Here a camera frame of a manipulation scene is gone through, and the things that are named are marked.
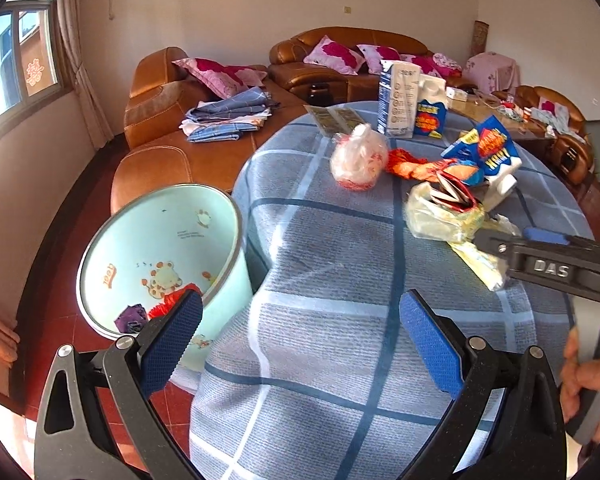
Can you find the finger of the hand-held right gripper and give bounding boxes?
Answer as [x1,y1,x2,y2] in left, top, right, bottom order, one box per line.
[474,229,600,307]
[522,226,600,251]

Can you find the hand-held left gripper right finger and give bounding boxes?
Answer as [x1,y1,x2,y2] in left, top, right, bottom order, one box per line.
[399,289,568,480]

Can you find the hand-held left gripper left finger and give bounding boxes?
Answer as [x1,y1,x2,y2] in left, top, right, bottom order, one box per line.
[34,290,204,480]

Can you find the red foam net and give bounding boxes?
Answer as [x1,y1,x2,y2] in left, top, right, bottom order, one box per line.
[147,282,203,321]

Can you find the purple wrapper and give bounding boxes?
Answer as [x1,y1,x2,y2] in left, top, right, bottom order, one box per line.
[114,305,148,335]

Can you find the pale yellow plastic wrapper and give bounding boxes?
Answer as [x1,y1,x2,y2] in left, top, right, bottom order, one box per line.
[447,237,513,292]

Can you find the light blue cartoon print bin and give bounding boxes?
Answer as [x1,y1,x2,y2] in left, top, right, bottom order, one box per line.
[76,184,253,396]

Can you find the red white packet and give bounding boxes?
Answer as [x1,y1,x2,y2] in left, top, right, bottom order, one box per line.
[432,170,478,211]

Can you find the crushed blue white carton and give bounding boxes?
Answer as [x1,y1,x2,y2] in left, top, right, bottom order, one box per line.
[442,115,525,211]

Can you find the blue orange snack bag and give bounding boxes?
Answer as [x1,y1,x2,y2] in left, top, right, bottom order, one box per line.
[420,157,486,196]

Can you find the clear yellowish plastic bag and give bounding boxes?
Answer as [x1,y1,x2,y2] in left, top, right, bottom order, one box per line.
[405,180,486,241]

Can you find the gold red foil wrapper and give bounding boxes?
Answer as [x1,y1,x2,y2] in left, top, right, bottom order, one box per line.
[386,149,431,181]

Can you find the clear bag with red print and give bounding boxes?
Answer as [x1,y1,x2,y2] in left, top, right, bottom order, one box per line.
[329,124,390,192]

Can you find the person's right hand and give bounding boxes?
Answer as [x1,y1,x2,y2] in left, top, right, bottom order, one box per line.
[560,329,600,443]

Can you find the brown leather armchair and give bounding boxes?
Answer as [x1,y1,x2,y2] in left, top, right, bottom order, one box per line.
[495,85,593,186]

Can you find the blue grey checked tablecloth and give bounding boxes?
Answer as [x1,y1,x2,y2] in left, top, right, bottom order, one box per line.
[190,100,596,480]

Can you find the wooden glass-top coffee table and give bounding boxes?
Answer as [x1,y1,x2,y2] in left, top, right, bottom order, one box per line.
[447,87,556,153]

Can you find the pink floral cloth cover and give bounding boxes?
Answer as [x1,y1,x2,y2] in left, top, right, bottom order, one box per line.
[462,51,522,92]

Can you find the blue milk carton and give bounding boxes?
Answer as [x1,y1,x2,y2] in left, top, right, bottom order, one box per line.
[412,74,449,140]

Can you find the brown leather chaise sofa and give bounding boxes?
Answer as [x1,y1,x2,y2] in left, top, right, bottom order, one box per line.
[111,46,308,216]

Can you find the rolled bamboo mat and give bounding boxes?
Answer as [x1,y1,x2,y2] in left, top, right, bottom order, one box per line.
[472,20,490,56]

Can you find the pink blanket bundle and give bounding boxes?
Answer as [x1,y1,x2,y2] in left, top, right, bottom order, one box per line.
[430,52,463,76]

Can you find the tall white carton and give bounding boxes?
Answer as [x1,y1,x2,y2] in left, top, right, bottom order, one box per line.
[377,59,422,138]

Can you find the pink floral pillow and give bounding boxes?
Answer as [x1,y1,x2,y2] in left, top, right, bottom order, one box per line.
[172,57,268,101]
[304,35,366,75]
[356,44,401,68]
[399,54,438,78]

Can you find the folded white blue sheet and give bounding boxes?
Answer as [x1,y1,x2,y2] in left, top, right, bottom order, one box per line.
[180,112,271,143]

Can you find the dark ceramic jar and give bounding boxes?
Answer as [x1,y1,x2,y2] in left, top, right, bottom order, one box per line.
[307,82,333,106]

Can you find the brown leather three-seat sofa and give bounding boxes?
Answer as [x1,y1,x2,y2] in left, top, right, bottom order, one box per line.
[267,26,476,106]

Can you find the sliding window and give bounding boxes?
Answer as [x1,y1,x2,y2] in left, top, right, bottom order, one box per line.
[0,0,76,141]

